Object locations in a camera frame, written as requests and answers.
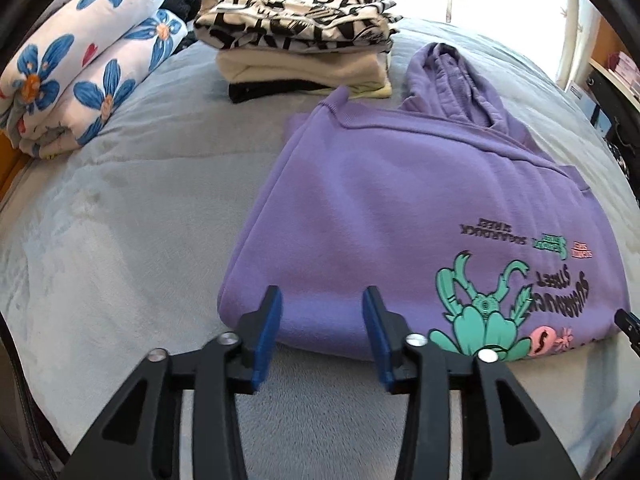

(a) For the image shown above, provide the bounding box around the black and white printed garment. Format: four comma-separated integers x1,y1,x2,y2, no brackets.
194,0,403,56

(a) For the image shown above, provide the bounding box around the pale yellow folded garment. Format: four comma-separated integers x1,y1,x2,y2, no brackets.
345,82,392,101

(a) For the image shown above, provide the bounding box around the dark clothes pile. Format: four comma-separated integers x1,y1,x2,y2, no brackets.
165,0,203,51

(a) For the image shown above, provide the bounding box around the grey fleece blanket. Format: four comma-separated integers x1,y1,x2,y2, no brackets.
0,17,640,480

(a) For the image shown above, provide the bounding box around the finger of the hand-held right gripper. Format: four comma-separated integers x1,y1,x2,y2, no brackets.
614,309,640,356

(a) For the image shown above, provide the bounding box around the black folded garment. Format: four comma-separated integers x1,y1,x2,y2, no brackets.
229,79,331,105

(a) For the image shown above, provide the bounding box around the cream folded garment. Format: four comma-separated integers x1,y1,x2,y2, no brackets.
216,50,390,90

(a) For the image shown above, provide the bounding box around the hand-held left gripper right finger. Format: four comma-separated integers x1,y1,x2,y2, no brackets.
362,285,583,480

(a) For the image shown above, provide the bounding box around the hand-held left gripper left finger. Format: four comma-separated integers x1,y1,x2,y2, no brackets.
60,285,284,480

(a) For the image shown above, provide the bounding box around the white box with blue print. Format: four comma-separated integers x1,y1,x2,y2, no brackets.
570,77,601,117

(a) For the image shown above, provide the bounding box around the black bag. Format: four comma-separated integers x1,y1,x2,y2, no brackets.
587,72,640,181

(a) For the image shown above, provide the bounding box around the purple hoodie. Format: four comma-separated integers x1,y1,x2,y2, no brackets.
217,42,632,363

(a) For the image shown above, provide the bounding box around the curved wooden shelf unit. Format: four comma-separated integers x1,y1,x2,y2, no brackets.
587,17,640,103

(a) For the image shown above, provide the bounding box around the blue floral quilt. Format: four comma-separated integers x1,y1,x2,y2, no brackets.
0,0,183,161

